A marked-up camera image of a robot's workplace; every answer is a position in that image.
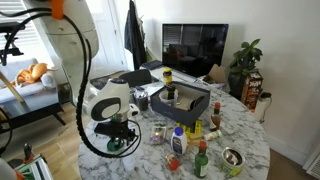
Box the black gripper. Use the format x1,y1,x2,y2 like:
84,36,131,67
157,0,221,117
111,120,138,151

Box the small jar with red cap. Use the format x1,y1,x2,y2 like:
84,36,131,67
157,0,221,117
165,152,181,172

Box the open tin can green label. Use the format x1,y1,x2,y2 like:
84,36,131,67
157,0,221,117
220,146,246,177

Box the grey sofa bench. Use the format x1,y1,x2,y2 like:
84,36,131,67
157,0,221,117
0,58,68,134

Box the brown sauce bottle red cap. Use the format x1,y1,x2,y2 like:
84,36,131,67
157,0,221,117
209,101,222,132

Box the dark bottle with yellow label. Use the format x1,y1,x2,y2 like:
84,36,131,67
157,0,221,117
166,83,177,100

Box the small white bottle green cap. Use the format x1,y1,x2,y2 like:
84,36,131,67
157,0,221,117
203,129,223,142

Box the green glass bottle red cap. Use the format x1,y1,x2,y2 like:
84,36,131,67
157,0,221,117
194,140,210,179

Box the green round lid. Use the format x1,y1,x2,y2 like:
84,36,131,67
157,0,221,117
106,138,126,154

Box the dark blue cardboard box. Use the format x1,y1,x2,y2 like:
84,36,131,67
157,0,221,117
150,81,212,128

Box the white appliance with cable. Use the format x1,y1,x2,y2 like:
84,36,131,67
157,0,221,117
254,92,273,123

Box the white television stand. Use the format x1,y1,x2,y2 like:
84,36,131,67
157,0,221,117
146,64,208,85

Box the dark laptop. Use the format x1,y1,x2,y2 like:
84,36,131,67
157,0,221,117
139,59,164,71

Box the orange snack carton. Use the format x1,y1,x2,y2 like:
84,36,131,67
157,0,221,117
240,70,264,113

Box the orange cable clamp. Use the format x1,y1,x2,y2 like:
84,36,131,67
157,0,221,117
50,0,65,20

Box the green and white crate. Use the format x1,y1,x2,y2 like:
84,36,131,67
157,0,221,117
14,143,54,180

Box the black chair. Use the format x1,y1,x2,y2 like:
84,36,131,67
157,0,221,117
118,68,153,88

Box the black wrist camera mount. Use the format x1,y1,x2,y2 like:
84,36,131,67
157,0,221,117
94,122,116,136

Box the orange stuffed toy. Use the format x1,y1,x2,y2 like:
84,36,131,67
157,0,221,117
9,63,59,88

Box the green potted plant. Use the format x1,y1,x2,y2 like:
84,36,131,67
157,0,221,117
228,38,264,99

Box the patterned floor rug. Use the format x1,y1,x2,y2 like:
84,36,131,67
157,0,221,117
89,74,118,91

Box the white wall vent grille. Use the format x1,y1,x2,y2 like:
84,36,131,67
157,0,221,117
303,146,320,180

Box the white bottle with blue cap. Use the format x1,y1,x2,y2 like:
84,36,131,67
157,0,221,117
170,126,188,155

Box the white bowl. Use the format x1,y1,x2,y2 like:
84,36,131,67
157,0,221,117
159,89,179,108

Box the transparent cup with dark liquid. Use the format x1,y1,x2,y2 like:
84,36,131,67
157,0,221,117
137,94,150,112

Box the black flat screen television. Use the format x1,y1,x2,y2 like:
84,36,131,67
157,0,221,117
161,23,230,78

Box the clear snack packet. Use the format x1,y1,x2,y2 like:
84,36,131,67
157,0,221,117
149,123,168,146

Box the black camera stand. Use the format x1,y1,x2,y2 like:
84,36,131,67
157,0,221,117
0,21,26,66

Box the yellow flat package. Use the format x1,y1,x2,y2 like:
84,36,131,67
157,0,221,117
175,119,204,139

